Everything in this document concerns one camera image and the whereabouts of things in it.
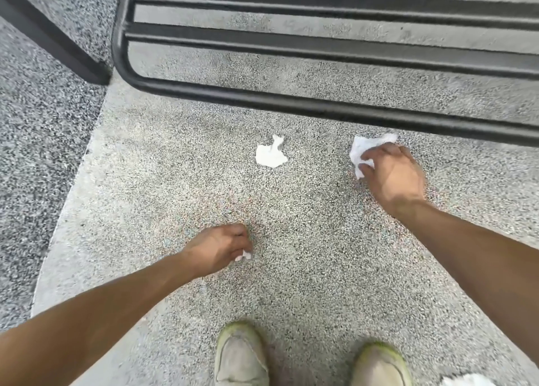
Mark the black metal post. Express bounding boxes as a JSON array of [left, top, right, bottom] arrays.
[[0, 0, 112, 86]]

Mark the person's left forearm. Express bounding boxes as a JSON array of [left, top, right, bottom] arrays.
[[0, 251, 198, 386]]

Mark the large white tissue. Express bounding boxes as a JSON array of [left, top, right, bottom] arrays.
[[349, 133, 399, 180]]

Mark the person's left shoe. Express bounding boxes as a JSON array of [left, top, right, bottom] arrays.
[[214, 321, 270, 386]]

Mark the person's right shoe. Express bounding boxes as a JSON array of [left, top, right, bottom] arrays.
[[350, 342, 413, 386]]

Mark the person's right hand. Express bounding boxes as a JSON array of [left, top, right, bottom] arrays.
[[359, 142, 427, 219]]

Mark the person's left hand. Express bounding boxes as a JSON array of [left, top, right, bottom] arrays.
[[180, 223, 253, 279]]

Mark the person's shoe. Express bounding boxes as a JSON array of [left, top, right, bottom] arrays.
[[350, 342, 413, 386], [214, 321, 270, 386]]

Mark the black metal railing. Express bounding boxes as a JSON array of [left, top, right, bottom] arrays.
[[112, 0, 539, 148]]

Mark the flat white paper piece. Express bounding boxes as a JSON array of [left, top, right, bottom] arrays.
[[255, 134, 289, 169]]

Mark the person's right forearm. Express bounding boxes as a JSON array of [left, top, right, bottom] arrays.
[[392, 198, 539, 367]]

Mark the white paper at picture edge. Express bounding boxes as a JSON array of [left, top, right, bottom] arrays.
[[440, 373, 497, 386]]

